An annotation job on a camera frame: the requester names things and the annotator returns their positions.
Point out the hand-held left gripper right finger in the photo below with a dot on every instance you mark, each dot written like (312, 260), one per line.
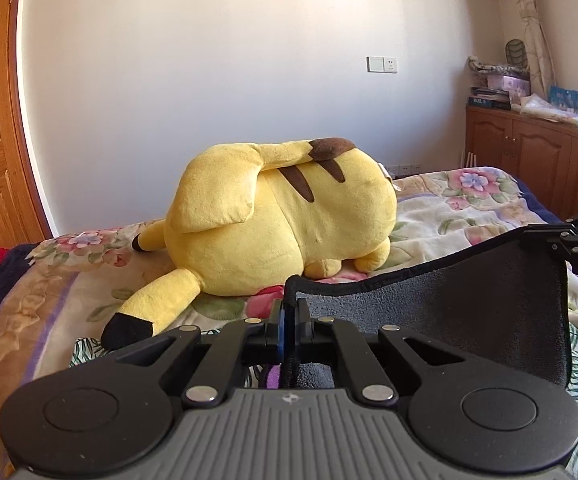
(300, 327)

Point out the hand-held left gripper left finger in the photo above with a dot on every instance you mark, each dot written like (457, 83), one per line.
(280, 330)

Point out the dark grey towel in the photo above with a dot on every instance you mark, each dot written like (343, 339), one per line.
(444, 300)

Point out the purple cloth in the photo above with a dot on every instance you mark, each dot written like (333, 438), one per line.
(271, 379)

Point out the wooden cabinet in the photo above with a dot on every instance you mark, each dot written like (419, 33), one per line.
(534, 155)

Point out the yellow plush toy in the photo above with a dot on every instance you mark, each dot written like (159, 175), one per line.
(289, 215)

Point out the white plastic bag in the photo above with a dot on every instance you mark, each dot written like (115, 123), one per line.
(544, 109)

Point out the blue printed box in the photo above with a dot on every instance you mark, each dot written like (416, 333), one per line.
(566, 97)

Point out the white router antennas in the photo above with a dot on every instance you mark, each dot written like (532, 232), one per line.
(470, 158)

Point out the stack of dark books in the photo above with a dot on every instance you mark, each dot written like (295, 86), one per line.
(489, 100)

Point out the pink printed box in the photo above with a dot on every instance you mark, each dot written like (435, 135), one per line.
(509, 83)

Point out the patterned cloth bundle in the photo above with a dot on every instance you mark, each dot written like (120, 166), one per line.
(491, 66)

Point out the green shell-shaped ornament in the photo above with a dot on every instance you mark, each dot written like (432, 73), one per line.
(515, 52)

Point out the floral curtain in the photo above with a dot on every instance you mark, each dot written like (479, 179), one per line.
(531, 25)

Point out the floral blanket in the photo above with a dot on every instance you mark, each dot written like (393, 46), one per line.
(44, 310)

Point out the white wall power outlet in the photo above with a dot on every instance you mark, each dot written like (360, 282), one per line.
(405, 167)

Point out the white wall switch panel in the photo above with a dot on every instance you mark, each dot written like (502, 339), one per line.
(382, 64)

